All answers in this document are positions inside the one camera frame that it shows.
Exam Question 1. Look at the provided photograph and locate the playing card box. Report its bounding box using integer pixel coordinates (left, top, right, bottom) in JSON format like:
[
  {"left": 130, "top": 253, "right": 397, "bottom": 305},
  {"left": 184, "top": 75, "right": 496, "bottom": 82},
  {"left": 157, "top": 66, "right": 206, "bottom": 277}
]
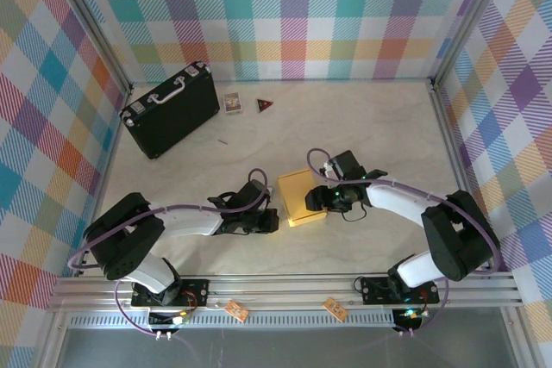
[{"left": 223, "top": 91, "right": 244, "bottom": 115}]

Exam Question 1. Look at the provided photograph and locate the orange paper tag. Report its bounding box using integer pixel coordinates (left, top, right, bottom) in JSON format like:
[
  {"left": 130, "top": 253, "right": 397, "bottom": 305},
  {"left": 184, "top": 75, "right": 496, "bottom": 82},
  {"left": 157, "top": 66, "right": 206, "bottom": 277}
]
[
  {"left": 323, "top": 296, "right": 348, "bottom": 324},
  {"left": 224, "top": 300, "right": 250, "bottom": 324}
]

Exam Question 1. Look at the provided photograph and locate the black briefcase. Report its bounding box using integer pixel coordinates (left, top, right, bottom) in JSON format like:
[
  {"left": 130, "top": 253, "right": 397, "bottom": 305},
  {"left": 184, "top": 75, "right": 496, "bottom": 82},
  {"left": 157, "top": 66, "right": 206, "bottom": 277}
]
[{"left": 119, "top": 60, "right": 221, "bottom": 160}]

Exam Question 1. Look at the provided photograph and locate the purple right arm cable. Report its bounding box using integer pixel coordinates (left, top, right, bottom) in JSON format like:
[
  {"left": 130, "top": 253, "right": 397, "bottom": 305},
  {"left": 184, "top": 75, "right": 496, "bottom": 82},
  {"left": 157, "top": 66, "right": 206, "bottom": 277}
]
[{"left": 305, "top": 147, "right": 502, "bottom": 275}]

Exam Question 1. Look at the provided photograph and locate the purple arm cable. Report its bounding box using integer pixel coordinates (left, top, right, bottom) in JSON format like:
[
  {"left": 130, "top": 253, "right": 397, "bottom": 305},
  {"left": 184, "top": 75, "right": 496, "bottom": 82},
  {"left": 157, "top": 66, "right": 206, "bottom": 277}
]
[
  {"left": 67, "top": 167, "right": 271, "bottom": 277},
  {"left": 305, "top": 147, "right": 502, "bottom": 275}
]

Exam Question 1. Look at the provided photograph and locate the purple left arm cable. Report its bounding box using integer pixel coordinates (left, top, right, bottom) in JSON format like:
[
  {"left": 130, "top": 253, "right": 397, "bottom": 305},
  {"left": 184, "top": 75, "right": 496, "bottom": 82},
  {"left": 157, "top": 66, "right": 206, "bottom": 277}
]
[{"left": 67, "top": 167, "right": 271, "bottom": 277}]

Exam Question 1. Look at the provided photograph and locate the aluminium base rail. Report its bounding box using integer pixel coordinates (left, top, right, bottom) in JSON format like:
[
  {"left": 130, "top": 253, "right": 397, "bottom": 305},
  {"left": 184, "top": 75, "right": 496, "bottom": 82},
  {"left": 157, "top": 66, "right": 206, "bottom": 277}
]
[{"left": 46, "top": 272, "right": 524, "bottom": 311}]

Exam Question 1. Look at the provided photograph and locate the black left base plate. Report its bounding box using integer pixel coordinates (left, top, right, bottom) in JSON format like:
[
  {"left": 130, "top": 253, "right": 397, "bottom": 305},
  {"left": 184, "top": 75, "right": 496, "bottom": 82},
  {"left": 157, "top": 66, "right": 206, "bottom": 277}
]
[{"left": 131, "top": 277, "right": 211, "bottom": 308}]

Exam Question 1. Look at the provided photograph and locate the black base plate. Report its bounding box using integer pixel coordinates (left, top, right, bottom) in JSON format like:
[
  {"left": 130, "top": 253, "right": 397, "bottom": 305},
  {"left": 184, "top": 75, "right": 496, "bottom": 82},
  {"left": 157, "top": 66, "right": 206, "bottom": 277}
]
[
  {"left": 360, "top": 276, "right": 441, "bottom": 305},
  {"left": 131, "top": 277, "right": 211, "bottom": 308}
]

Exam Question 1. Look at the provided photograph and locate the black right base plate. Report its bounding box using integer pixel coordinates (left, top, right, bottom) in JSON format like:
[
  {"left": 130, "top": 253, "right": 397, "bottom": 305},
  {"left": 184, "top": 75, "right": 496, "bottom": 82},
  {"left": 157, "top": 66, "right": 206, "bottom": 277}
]
[{"left": 360, "top": 276, "right": 441, "bottom": 305}]

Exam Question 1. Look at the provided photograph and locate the slotted grey cable tray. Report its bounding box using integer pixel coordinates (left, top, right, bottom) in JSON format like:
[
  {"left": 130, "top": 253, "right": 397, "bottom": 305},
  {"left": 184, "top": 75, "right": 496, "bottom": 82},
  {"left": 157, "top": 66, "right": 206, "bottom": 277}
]
[{"left": 68, "top": 314, "right": 398, "bottom": 331}]

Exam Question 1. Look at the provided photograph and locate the aluminium side rail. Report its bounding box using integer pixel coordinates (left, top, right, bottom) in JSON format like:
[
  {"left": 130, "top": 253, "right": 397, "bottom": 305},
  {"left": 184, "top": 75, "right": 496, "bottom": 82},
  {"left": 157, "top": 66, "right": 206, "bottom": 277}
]
[{"left": 429, "top": 78, "right": 521, "bottom": 283}]

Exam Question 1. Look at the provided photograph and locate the black connector bracket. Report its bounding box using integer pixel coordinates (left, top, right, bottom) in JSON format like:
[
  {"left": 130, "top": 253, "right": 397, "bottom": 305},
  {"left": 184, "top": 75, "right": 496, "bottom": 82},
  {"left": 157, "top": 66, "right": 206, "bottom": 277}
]
[
  {"left": 391, "top": 307, "right": 428, "bottom": 337},
  {"left": 147, "top": 309, "right": 193, "bottom": 341}
]

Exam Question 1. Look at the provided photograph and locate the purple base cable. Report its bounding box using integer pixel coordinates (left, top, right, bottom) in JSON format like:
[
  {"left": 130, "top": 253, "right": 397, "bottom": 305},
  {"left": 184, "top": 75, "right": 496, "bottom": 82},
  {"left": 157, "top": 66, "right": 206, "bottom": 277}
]
[
  {"left": 112, "top": 278, "right": 173, "bottom": 339},
  {"left": 398, "top": 279, "right": 452, "bottom": 337}
]

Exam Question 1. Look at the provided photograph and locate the aluminium frame post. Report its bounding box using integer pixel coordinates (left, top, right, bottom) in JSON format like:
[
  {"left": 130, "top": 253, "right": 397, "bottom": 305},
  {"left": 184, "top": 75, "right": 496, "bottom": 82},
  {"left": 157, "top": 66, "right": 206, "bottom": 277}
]
[
  {"left": 429, "top": 0, "right": 518, "bottom": 89},
  {"left": 506, "top": 309, "right": 536, "bottom": 368},
  {"left": 36, "top": 311, "right": 70, "bottom": 368},
  {"left": 51, "top": 0, "right": 135, "bottom": 93}
]

